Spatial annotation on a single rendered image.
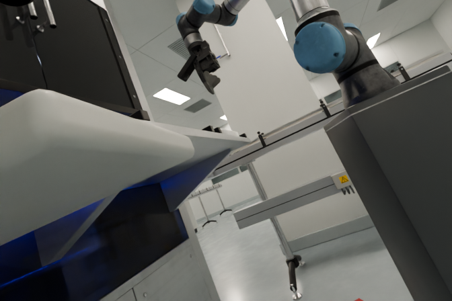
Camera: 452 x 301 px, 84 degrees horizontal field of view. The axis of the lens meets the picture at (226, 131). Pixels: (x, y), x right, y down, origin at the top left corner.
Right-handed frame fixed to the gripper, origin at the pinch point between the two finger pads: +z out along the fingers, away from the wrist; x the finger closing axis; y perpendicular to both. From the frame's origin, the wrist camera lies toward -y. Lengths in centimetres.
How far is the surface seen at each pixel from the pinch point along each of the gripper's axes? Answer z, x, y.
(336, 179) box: 58, 80, 28
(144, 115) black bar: 21, -56, 4
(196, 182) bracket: 29.9, -0.5, -19.9
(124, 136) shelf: 31, -77, 16
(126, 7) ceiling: -186, 121, -84
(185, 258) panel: 55, -1, -36
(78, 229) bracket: 32, -50, -23
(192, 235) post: 49, 9, -36
